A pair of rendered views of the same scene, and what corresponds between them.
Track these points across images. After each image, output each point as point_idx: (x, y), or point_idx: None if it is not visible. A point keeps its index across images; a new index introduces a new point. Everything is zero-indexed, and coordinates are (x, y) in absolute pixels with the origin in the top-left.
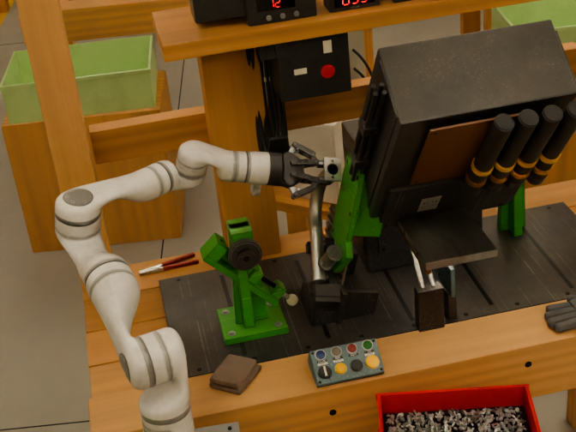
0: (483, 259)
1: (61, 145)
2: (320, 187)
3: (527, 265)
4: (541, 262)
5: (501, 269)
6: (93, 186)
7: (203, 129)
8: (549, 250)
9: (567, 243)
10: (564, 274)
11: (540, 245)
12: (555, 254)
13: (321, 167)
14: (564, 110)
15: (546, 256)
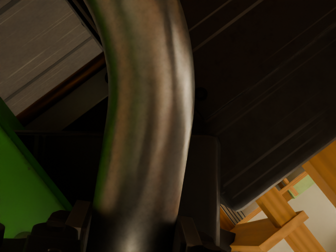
0: (42, 11)
1: None
2: (108, 70)
3: (31, 60)
4: (39, 68)
5: (14, 43)
6: None
7: None
8: (69, 59)
9: (85, 63)
10: (13, 97)
11: (82, 46)
12: (61, 68)
13: (177, 241)
14: None
15: (54, 64)
